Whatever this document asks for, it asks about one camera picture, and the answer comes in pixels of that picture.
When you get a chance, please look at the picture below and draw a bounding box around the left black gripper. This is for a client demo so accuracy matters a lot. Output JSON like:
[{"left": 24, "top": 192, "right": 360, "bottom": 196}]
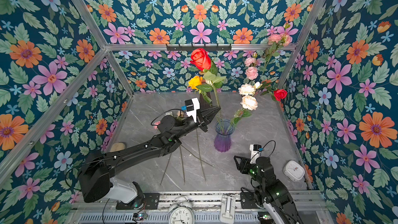
[{"left": 174, "top": 102, "right": 219, "bottom": 138}]

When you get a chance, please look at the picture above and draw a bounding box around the white alarm clock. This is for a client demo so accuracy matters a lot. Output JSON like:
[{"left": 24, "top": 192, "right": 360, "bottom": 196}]
[{"left": 168, "top": 201, "right": 195, "bottom": 224}]

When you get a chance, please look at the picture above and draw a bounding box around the pink carnation flower stem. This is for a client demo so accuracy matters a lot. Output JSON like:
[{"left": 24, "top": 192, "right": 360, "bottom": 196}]
[{"left": 244, "top": 53, "right": 259, "bottom": 80}]

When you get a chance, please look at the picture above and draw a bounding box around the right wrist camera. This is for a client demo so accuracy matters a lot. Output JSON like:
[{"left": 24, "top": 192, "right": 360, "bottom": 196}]
[{"left": 249, "top": 144, "right": 263, "bottom": 164}]

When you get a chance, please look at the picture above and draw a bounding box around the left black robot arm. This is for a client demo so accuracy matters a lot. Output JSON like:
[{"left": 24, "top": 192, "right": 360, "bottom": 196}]
[{"left": 78, "top": 106, "right": 221, "bottom": 208}]

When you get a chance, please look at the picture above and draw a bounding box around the large red rose stem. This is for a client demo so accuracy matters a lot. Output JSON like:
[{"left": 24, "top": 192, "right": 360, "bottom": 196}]
[{"left": 191, "top": 49, "right": 226, "bottom": 107}]

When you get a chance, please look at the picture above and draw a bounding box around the orange rose flower stem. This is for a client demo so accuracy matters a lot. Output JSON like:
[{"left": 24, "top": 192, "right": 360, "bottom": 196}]
[{"left": 188, "top": 76, "right": 203, "bottom": 92}]

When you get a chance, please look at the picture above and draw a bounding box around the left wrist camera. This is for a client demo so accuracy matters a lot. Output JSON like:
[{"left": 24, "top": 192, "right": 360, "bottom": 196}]
[{"left": 181, "top": 98, "right": 200, "bottom": 122}]

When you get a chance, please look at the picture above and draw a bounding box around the cream rose flower bunch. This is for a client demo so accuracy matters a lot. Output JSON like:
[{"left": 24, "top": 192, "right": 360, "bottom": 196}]
[{"left": 230, "top": 82, "right": 262, "bottom": 128}]

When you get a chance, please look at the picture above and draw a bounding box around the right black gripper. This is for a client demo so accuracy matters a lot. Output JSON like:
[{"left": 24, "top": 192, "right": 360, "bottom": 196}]
[{"left": 233, "top": 156, "right": 266, "bottom": 188}]

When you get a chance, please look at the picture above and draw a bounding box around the red rose flower stem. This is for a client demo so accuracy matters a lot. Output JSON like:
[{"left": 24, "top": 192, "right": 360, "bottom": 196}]
[{"left": 259, "top": 80, "right": 288, "bottom": 102}]

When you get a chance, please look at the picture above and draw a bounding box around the purple glass vase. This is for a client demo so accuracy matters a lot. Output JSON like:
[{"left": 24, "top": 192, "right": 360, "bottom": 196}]
[{"left": 214, "top": 119, "right": 235, "bottom": 152}]

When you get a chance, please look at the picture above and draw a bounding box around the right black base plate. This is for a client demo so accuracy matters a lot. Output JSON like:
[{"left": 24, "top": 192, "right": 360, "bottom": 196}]
[{"left": 240, "top": 191, "right": 260, "bottom": 209}]

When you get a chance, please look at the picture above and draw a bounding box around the black hook rail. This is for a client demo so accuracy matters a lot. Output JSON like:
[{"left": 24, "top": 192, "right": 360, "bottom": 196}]
[{"left": 166, "top": 44, "right": 232, "bottom": 52}]

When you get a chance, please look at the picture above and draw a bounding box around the dark maroon glass vase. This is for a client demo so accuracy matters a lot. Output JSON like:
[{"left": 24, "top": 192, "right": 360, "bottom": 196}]
[{"left": 199, "top": 91, "right": 212, "bottom": 109}]

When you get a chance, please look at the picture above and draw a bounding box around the clear ribbed glass vase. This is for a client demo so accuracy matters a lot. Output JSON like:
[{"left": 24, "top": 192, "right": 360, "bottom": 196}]
[{"left": 241, "top": 90, "right": 258, "bottom": 111}]

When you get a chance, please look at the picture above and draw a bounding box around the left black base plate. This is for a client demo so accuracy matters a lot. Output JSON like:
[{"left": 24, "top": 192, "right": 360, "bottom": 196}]
[{"left": 116, "top": 193, "right": 160, "bottom": 210}]

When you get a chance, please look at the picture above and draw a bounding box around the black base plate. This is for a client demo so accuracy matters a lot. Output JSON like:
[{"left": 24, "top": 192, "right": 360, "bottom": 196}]
[
  {"left": 116, "top": 193, "right": 160, "bottom": 210},
  {"left": 240, "top": 191, "right": 260, "bottom": 209}
]

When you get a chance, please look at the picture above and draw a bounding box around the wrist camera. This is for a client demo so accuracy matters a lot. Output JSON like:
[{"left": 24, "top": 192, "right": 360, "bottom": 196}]
[
  {"left": 249, "top": 144, "right": 263, "bottom": 164},
  {"left": 181, "top": 98, "right": 200, "bottom": 122}
]

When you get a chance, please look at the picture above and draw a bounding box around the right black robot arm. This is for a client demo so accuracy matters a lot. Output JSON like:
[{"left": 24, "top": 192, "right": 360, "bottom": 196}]
[{"left": 234, "top": 156, "right": 303, "bottom": 224}]

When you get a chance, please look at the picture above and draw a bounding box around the pink bud flower stem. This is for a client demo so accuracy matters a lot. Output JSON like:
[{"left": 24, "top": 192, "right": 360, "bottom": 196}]
[{"left": 260, "top": 22, "right": 297, "bottom": 82}]

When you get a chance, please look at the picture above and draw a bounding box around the pink small rose stem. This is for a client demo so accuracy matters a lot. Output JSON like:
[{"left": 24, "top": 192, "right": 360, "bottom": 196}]
[{"left": 153, "top": 111, "right": 215, "bottom": 186}]

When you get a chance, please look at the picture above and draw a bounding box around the white clamp bracket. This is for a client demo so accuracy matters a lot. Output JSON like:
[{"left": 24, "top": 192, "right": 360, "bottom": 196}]
[{"left": 220, "top": 195, "right": 236, "bottom": 224}]

